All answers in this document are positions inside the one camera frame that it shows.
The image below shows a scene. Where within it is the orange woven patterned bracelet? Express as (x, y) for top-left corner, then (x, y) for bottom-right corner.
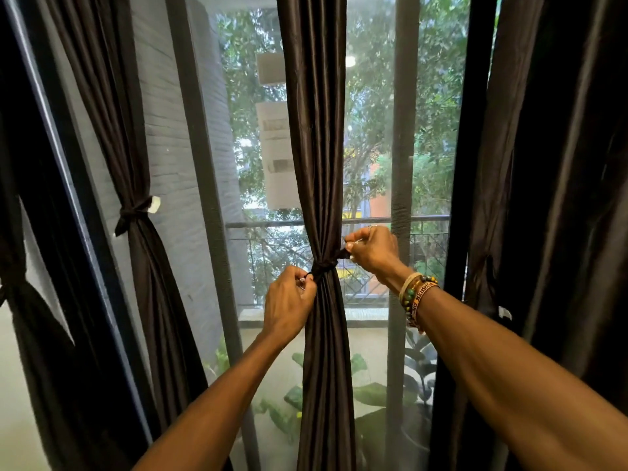
(411, 281), (440, 334)

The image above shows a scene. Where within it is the person's left hand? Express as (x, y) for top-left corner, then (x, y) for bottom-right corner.
(262, 265), (319, 347)

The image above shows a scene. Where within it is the person's right forearm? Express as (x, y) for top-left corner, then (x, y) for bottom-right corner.
(414, 287), (628, 471)

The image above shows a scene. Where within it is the black metal balcony railing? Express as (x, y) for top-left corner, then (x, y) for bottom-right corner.
(225, 214), (451, 309)

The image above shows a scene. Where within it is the green leafy potted plant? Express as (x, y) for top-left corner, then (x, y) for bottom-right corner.
(253, 351), (418, 452)
(203, 336), (232, 383)

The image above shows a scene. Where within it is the person's left forearm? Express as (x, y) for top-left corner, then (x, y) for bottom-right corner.
(132, 332), (295, 471)

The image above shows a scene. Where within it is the person's right hand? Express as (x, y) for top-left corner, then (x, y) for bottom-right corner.
(344, 225), (413, 295)

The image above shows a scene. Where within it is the grey concrete building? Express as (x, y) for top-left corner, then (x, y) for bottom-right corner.
(254, 51), (303, 211)

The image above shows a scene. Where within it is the dark brown curtain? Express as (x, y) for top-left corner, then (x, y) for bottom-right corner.
(276, 0), (357, 471)
(41, 0), (212, 432)
(0, 92), (148, 471)
(429, 0), (628, 471)

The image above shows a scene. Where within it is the green beaded bracelet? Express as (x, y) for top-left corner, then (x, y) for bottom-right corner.
(402, 275), (439, 327)

